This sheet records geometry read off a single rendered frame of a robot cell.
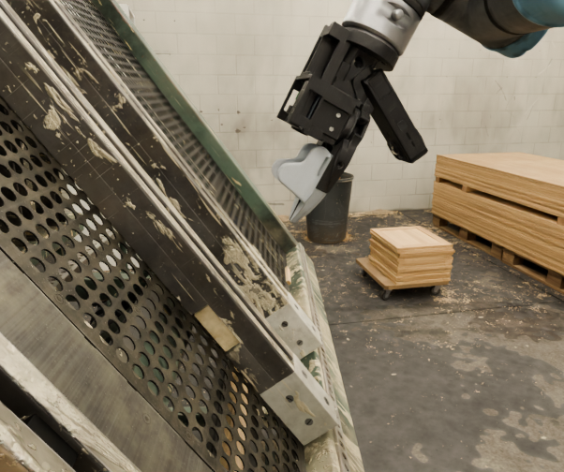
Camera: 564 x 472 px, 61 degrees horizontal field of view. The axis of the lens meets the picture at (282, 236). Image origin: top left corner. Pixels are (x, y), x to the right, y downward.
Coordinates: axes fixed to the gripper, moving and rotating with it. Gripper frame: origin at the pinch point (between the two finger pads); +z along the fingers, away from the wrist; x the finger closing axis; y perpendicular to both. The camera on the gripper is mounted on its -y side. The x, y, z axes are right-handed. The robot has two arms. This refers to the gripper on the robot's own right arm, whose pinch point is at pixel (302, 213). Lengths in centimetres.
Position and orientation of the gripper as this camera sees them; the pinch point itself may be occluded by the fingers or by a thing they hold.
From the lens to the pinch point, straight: 56.8
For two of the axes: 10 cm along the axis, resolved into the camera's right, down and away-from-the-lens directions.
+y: -8.7, -3.9, -3.1
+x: 2.1, 2.8, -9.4
